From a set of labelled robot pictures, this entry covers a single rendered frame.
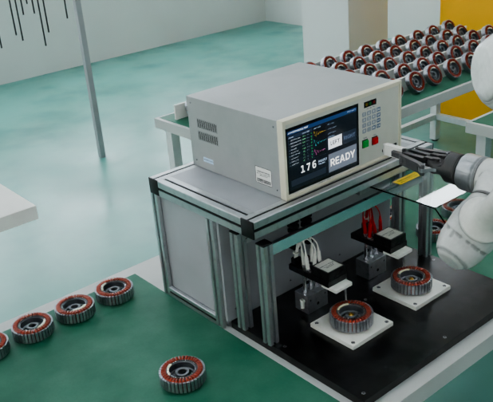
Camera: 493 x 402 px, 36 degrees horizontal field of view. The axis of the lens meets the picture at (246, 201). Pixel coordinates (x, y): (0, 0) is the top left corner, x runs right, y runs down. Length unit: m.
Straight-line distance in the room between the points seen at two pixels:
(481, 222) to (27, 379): 1.15
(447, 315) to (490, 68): 1.00
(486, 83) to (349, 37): 4.68
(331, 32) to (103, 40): 3.50
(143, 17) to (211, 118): 7.02
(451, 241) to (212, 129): 0.72
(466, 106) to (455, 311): 3.96
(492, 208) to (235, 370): 0.74
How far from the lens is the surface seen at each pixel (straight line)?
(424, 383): 1.84
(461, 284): 2.18
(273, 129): 1.80
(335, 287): 1.93
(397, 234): 2.10
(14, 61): 8.29
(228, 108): 1.92
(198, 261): 2.03
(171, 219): 2.07
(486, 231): 1.61
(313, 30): 6.08
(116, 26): 8.80
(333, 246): 2.22
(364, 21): 5.94
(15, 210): 1.77
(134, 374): 1.92
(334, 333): 1.93
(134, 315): 2.15
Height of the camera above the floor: 1.87
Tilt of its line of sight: 24 degrees down
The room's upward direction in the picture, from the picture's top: 5 degrees counter-clockwise
